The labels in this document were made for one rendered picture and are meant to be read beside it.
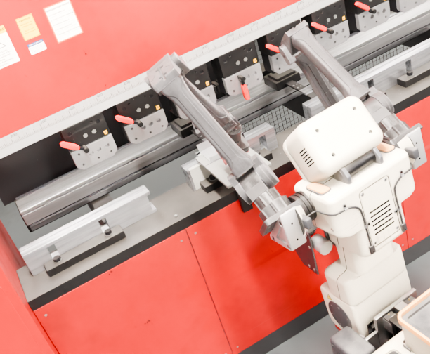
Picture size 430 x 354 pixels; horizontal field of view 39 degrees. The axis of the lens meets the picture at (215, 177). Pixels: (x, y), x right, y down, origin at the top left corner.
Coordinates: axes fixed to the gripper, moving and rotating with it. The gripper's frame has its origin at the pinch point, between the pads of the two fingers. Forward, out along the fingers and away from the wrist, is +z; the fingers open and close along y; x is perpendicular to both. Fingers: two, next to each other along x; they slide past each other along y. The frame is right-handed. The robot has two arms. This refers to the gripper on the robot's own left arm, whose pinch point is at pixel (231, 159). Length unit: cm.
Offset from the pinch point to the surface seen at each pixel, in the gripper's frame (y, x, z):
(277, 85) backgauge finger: -42, -32, 19
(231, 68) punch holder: -14.7, -25.0, -15.0
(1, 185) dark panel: 76, -57, 37
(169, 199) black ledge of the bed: 21.9, -8.9, 22.8
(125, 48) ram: 19, -36, -34
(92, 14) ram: 26, -42, -47
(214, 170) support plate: 6.2, -1.4, 4.1
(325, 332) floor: -19, 53, 88
